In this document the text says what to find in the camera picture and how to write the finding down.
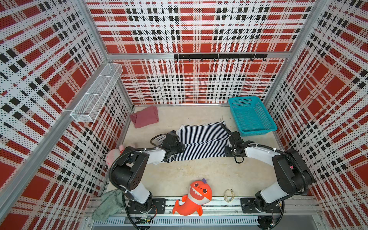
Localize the blue white striped tank top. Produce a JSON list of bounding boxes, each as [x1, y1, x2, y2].
[[150, 121, 229, 163]]

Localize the pink ribbed tank top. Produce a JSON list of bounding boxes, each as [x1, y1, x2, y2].
[[130, 105, 159, 128]]

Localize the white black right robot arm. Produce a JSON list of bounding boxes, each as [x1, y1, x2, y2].
[[225, 128, 316, 213]]

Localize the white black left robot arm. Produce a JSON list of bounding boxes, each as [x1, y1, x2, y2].
[[109, 130, 185, 213]]

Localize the teal plastic basket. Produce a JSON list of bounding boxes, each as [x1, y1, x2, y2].
[[228, 96, 278, 137]]

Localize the beige rubber band loop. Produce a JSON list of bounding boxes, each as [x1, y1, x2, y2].
[[223, 189, 235, 203]]

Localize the red shark plush toy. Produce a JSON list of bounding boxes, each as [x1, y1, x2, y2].
[[172, 178, 213, 216]]

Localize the pink pig plush toy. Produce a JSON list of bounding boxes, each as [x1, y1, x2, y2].
[[105, 145, 125, 169]]

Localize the green cloth rag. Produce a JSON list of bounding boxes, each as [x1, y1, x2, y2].
[[92, 189, 124, 221]]

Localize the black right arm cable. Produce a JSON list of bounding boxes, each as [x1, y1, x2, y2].
[[219, 123, 310, 196]]

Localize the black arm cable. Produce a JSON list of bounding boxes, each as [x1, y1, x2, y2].
[[108, 133, 173, 228], [219, 123, 310, 196]]

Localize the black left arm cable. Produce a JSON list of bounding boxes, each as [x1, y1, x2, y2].
[[108, 133, 173, 228]]

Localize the black wall hook rail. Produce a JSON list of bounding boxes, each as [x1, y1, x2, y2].
[[173, 53, 268, 60]]

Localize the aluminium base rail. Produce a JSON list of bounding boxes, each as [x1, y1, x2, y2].
[[80, 195, 328, 230]]

